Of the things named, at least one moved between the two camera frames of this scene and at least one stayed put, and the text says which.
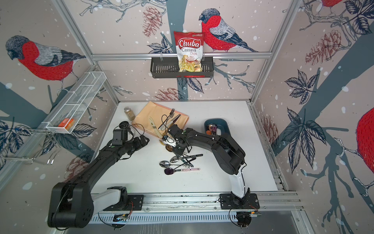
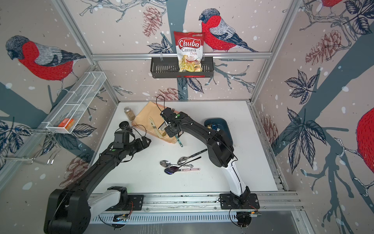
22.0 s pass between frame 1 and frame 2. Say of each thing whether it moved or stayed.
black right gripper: moved
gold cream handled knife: stayed
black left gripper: stayed
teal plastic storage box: stayed
